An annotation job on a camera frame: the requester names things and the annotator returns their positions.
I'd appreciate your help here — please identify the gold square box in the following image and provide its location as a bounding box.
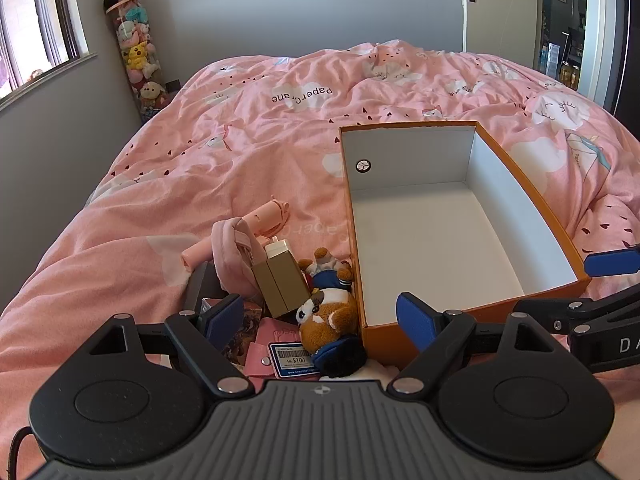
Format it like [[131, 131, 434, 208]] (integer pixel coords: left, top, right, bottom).
[[251, 247, 311, 318]]

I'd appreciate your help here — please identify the black cable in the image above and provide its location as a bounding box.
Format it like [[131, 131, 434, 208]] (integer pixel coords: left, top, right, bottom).
[[9, 425, 38, 478]]

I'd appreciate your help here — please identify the brown and white plush toy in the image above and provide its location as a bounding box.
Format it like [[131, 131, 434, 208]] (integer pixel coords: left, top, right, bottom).
[[294, 287, 368, 378]]

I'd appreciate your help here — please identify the pink snap wallet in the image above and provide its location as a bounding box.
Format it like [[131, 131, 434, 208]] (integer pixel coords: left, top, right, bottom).
[[245, 316, 301, 378]]

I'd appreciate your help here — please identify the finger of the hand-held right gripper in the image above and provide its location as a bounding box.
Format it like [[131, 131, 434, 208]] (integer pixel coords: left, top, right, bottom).
[[583, 244, 640, 278], [512, 291, 640, 339]]

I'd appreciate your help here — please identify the clear tube of plush toys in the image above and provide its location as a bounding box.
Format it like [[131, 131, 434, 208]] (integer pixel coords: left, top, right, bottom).
[[104, 0, 168, 123]]

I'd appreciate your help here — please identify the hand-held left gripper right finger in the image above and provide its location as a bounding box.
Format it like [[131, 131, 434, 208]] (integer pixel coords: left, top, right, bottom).
[[387, 292, 557, 403]]

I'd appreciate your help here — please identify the white card with blue label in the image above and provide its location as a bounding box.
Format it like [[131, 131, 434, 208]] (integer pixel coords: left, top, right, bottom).
[[267, 341, 321, 378]]

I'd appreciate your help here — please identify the orange cardboard box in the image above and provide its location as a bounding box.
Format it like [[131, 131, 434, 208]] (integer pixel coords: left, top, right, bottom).
[[339, 120, 593, 368]]

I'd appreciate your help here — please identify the dark wardrobe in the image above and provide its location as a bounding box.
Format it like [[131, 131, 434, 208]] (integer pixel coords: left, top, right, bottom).
[[610, 0, 640, 133]]

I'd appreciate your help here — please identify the window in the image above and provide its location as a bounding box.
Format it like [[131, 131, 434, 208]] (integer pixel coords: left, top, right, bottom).
[[0, 0, 98, 106]]

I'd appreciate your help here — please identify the plush toy in blue outfit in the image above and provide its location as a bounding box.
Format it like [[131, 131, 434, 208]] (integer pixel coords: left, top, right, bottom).
[[299, 247, 355, 293]]

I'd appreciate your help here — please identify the pink printed blanket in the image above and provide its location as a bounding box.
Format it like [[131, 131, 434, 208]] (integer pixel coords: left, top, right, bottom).
[[0, 42, 640, 480]]

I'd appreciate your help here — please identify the dark grey box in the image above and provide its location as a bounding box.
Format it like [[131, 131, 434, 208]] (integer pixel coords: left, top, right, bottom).
[[182, 260, 223, 311]]

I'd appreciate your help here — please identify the cluttered hallway shelf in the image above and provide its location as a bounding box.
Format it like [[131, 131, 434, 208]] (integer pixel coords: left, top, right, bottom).
[[542, 0, 586, 83]]

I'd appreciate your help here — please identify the white door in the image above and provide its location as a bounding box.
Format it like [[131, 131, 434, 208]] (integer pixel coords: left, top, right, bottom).
[[461, 0, 545, 68]]

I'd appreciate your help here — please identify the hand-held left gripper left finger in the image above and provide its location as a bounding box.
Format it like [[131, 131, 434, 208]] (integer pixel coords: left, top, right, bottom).
[[82, 294, 256, 397]]

